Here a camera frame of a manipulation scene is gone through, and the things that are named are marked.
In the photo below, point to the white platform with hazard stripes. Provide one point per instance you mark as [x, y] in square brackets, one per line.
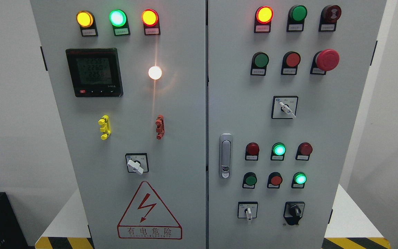
[349, 228]

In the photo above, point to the white glowing indicator lamp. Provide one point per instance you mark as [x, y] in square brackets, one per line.
[155, 72]

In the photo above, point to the dark red indicator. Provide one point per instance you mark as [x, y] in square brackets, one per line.
[304, 151]
[252, 152]

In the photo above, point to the green pushbutton bottom row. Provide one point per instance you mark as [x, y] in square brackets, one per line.
[249, 180]

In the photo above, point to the black rotary knob switch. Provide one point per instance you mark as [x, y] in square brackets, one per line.
[293, 212]

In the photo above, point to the white handle selector switch left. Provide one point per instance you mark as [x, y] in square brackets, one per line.
[137, 163]

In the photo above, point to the red pushbutton bottom row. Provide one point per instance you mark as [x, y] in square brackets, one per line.
[274, 180]

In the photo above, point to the dark red indicator lower left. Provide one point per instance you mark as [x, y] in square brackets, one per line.
[252, 152]

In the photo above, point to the green lit indicator light top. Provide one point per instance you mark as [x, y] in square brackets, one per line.
[119, 21]

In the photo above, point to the red terminal connector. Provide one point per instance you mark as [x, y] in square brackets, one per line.
[160, 129]

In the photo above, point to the grey electrical control cabinet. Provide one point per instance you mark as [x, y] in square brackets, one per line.
[205, 51]

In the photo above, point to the black digital power meter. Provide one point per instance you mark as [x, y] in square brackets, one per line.
[95, 72]

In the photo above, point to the silver door lock handle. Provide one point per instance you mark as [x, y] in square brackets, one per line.
[225, 152]

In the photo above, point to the red electrical danger warning sticker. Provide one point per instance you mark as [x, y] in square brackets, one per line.
[147, 217]

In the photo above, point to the green pushbutton second row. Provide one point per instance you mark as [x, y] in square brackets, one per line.
[259, 64]

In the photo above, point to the red mushroom emergency stop button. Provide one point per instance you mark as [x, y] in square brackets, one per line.
[325, 60]

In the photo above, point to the white lever selector switch upper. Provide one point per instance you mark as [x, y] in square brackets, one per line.
[284, 107]

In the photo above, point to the orange-red indicator light left door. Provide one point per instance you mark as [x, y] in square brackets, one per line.
[151, 25]

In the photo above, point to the white lever selector switch bottom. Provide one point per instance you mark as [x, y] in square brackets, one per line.
[247, 210]

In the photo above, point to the dark red buzzer alarm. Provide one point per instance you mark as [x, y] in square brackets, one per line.
[329, 18]

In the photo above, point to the red lit indicator right door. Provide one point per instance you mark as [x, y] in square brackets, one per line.
[263, 19]

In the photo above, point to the dark red indicator lower right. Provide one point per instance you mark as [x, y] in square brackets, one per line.
[304, 151]

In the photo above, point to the yellow indicator light top left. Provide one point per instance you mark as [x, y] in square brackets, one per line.
[87, 24]

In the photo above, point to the green lit indicator lower middle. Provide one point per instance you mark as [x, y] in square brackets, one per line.
[278, 152]

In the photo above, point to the white lever selector switch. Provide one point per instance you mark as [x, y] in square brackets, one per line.
[247, 210]
[284, 107]

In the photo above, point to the green lit indicator bottom row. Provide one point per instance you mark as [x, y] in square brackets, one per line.
[299, 180]

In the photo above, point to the red pushbutton second row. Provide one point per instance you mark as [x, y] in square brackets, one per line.
[290, 62]

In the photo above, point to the yellow terminal connector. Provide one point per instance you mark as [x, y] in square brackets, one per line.
[105, 128]

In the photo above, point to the green pushbutton top right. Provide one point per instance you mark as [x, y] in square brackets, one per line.
[296, 18]

